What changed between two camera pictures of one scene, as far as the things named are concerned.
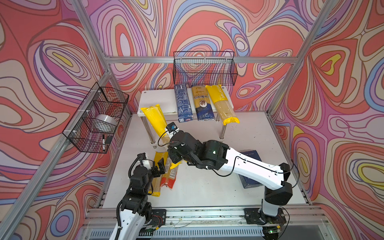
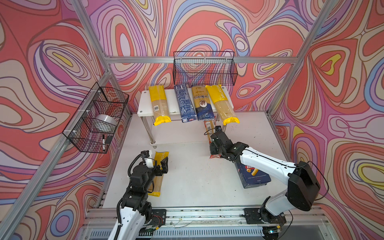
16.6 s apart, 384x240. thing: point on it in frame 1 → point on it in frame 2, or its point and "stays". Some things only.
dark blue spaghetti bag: (203, 109) stays
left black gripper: (156, 173) stays
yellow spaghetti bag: (224, 108) stays
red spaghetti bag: (169, 176) → (210, 127)
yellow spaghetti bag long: (154, 116) → (159, 106)
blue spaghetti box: (184, 110) stays
